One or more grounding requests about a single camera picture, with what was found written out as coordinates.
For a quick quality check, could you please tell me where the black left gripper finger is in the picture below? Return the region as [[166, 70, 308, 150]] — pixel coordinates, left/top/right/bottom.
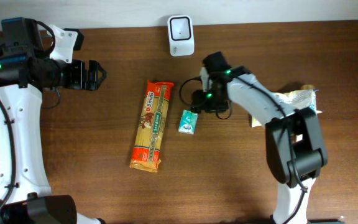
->
[[87, 76, 106, 90], [88, 60, 107, 75]]

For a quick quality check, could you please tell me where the teal pocket tissue pack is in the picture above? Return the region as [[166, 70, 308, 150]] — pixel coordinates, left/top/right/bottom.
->
[[178, 110, 198, 134]]

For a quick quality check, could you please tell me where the yellow wet wipes pack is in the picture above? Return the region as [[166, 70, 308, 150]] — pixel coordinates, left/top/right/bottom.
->
[[251, 90, 322, 128]]

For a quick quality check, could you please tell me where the orange spaghetti pasta pack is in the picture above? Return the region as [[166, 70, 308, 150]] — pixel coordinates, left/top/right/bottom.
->
[[129, 81, 174, 173]]

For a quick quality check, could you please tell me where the white tube with tan cap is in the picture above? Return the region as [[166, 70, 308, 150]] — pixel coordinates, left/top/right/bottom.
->
[[300, 85, 315, 91]]

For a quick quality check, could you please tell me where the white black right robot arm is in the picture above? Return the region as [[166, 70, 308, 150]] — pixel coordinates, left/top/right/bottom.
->
[[190, 52, 328, 223]]

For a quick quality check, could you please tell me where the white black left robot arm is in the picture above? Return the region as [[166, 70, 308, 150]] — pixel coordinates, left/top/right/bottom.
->
[[0, 17, 107, 223]]

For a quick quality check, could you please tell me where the white barcode scanner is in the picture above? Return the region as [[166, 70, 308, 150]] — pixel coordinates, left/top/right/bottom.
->
[[167, 15, 195, 57]]

